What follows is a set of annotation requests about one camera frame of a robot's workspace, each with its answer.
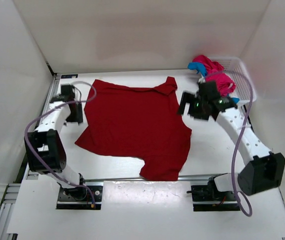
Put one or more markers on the pink t-shirt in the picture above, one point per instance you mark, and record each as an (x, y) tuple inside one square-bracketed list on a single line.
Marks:
[(220, 77)]

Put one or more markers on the dark red t-shirt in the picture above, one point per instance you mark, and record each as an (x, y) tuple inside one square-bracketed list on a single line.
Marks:
[(138, 122)]

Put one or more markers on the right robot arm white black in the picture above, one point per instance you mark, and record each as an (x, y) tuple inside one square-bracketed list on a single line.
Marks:
[(263, 170)]

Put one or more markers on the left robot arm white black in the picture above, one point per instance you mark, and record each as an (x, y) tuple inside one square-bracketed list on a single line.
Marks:
[(44, 148)]

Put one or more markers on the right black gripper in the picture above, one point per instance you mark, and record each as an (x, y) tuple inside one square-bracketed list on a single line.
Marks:
[(187, 97)]

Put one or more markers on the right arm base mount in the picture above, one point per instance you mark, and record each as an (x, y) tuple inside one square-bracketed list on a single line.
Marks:
[(206, 197)]

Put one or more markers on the white plastic basket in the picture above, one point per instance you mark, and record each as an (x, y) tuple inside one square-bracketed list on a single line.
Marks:
[(229, 74)]

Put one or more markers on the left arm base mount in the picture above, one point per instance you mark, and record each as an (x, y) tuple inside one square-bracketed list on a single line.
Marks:
[(80, 198)]

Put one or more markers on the blue t-shirt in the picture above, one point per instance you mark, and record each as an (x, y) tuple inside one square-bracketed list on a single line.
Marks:
[(197, 67)]

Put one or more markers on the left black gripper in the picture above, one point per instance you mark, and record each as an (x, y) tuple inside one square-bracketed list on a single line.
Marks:
[(79, 117)]

